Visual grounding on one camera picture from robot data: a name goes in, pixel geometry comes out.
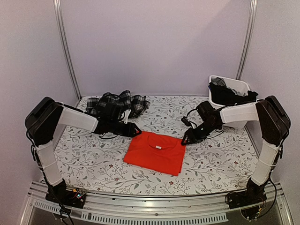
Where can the white plastic laundry bin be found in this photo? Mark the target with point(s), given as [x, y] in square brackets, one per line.
[240, 88]

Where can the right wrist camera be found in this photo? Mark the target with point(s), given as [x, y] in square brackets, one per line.
[188, 123]

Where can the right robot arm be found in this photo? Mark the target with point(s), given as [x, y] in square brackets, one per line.
[267, 123]

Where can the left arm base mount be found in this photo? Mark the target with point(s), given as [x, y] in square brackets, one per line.
[75, 197]

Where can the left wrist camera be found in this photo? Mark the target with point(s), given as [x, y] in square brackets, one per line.
[126, 115]

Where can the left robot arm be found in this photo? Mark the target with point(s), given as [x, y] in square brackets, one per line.
[49, 118]

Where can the red orange garment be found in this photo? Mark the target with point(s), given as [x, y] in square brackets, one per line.
[161, 153]

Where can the grey garment in bin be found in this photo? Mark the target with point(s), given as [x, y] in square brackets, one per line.
[218, 81]

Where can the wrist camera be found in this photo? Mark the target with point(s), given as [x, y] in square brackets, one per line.
[126, 115]
[188, 123]

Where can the aluminium front rail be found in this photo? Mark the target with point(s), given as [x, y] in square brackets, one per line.
[117, 209]

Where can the aluminium frame post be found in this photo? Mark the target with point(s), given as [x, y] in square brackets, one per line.
[65, 48]
[247, 40]

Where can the black garment in bin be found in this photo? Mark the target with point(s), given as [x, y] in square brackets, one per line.
[225, 96]

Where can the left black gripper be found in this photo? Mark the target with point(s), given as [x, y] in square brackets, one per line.
[131, 132]

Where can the black white plaid skirt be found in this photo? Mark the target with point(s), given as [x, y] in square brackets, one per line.
[137, 104]

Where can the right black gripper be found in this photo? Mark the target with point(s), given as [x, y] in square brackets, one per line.
[191, 137]

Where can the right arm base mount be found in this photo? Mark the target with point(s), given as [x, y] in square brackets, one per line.
[253, 194]

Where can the left aluminium frame post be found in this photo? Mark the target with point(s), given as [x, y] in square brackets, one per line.
[65, 48]

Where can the right aluminium frame post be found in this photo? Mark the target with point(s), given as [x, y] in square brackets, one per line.
[247, 40]

